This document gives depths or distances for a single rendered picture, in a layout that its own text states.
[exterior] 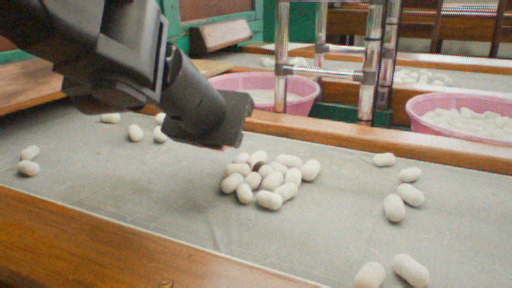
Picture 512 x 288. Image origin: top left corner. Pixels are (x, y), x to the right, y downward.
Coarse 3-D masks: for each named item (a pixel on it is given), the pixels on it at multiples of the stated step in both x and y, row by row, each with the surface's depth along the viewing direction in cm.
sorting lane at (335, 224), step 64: (64, 128) 68; (64, 192) 48; (128, 192) 48; (192, 192) 48; (256, 192) 48; (320, 192) 48; (384, 192) 48; (448, 192) 48; (256, 256) 37; (320, 256) 37; (384, 256) 37; (448, 256) 37
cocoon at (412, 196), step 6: (402, 186) 46; (408, 186) 45; (402, 192) 45; (408, 192) 45; (414, 192) 44; (420, 192) 44; (402, 198) 45; (408, 198) 44; (414, 198) 44; (420, 198) 44; (414, 204) 44
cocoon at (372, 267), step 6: (366, 264) 33; (372, 264) 33; (378, 264) 33; (360, 270) 33; (366, 270) 32; (372, 270) 32; (378, 270) 32; (384, 270) 33; (360, 276) 32; (366, 276) 32; (372, 276) 32; (378, 276) 32; (384, 276) 33; (354, 282) 32; (360, 282) 32; (366, 282) 31; (372, 282) 31; (378, 282) 32
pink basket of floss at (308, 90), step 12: (252, 72) 95; (264, 72) 95; (216, 84) 92; (228, 84) 94; (240, 84) 95; (252, 84) 96; (264, 84) 96; (288, 84) 93; (300, 84) 91; (312, 84) 87; (300, 96) 90; (312, 96) 77; (288, 108) 74; (300, 108) 76
